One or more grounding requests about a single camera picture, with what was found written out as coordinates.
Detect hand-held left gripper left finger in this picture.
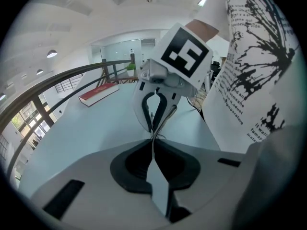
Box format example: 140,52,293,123
30,139,168,230

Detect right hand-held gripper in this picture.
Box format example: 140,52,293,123
131,22,214,134

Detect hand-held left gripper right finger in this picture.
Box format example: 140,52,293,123
153,139,250,230

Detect thin metal frame glasses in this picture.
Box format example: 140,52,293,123
149,104,179,160

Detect person's right forearm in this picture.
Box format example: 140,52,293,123
184,19,220,43

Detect green plant in white pot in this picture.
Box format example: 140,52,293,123
125,62,137,78

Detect red hardcover book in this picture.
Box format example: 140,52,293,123
78,83,120,108

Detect large grid window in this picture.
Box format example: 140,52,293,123
11,99,51,150

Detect white shirt with black print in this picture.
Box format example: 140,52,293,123
196,0,306,151

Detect dark curved metal railing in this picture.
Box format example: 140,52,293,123
0,59,131,177

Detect black cables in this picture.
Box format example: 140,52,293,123
186,96,206,117

